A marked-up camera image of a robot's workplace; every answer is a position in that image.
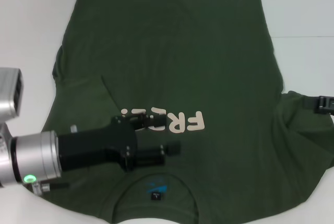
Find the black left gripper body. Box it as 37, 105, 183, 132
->
57, 115, 140, 174

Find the dark green printed t-shirt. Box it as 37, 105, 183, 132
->
31, 0, 334, 224

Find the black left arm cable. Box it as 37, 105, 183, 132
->
31, 181, 70, 193

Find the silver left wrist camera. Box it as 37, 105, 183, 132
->
0, 67, 25, 131

